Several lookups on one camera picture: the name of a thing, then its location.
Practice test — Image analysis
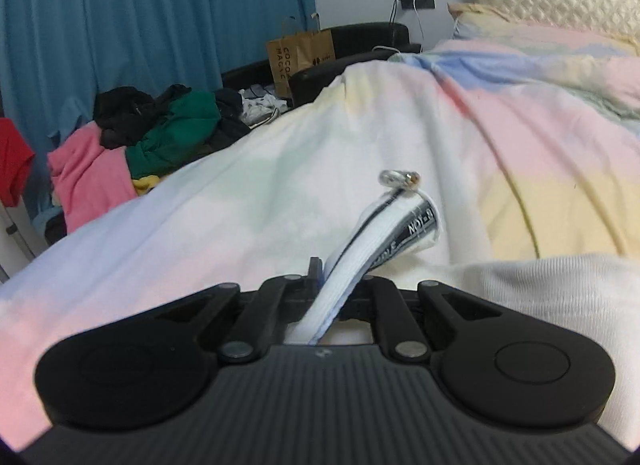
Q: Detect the green garment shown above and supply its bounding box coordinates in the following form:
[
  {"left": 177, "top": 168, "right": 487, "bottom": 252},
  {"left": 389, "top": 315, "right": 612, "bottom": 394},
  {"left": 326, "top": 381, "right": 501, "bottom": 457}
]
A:
[{"left": 125, "top": 91, "right": 221, "bottom": 180}]

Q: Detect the white patterned cloth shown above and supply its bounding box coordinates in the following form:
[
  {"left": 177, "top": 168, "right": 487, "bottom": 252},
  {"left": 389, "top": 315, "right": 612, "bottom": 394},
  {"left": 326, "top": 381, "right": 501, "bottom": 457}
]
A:
[{"left": 239, "top": 84, "right": 290, "bottom": 129}]

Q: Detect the pink garment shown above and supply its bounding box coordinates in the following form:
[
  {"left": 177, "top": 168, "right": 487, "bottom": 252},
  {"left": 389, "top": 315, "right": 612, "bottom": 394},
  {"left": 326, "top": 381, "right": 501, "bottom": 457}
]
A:
[{"left": 48, "top": 121, "right": 137, "bottom": 234}]

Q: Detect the pastel rainbow duvet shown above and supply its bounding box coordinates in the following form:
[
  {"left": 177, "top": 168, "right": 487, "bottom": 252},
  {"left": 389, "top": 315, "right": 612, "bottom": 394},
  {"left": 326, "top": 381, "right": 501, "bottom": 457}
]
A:
[{"left": 1, "top": 40, "right": 639, "bottom": 448}]

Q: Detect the white zip hoodie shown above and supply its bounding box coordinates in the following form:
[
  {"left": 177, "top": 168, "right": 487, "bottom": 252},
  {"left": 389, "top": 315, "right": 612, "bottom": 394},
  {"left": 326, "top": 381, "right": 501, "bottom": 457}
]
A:
[{"left": 285, "top": 170, "right": 639, "bottom": 448}]

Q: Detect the black garment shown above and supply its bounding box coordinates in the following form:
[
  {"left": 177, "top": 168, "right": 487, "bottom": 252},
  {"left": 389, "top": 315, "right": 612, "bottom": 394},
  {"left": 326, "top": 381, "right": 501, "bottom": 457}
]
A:
[{"left": 92, "top": 84, "right": 191, "bottom": 150}]

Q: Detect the brown paper bag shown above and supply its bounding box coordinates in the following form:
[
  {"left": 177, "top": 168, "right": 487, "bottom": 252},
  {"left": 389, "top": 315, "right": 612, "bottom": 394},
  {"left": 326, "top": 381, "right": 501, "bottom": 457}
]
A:
[{"left": 266, "top": 12, "right": 335, "bottom": 100}]

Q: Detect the blue curtain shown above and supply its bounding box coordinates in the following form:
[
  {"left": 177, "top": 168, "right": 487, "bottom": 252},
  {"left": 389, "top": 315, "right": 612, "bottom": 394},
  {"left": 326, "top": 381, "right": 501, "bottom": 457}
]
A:
[{"left": 1, "top": 0, "right": 316, "bottom": 218}]

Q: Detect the pastel pillow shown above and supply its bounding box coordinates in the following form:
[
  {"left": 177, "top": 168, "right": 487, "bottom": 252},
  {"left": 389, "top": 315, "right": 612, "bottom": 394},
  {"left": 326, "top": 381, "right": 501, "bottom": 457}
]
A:
[{"left": 448, "top": 3, "right": 639, "bottom": 56}]

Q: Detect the red garment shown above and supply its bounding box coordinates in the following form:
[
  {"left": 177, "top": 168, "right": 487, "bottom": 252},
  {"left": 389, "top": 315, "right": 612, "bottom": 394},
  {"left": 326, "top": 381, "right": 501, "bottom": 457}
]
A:
[{"left": 0, "top": 117, "right": 35, "bottom": 207}]

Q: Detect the black bedside sofa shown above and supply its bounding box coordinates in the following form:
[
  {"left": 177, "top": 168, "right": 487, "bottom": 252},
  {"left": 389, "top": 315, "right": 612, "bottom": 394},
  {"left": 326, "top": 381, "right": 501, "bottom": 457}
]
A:
[{"left": 219, "top": 22, "right": 424, "bottom": 111}]

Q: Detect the white charging cable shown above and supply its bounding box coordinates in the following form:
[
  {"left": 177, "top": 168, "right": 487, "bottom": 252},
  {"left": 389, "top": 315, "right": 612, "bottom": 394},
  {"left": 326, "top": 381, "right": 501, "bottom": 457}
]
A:
[{"left": 372, "top": 0, "right": 432, "bottom": 56}]

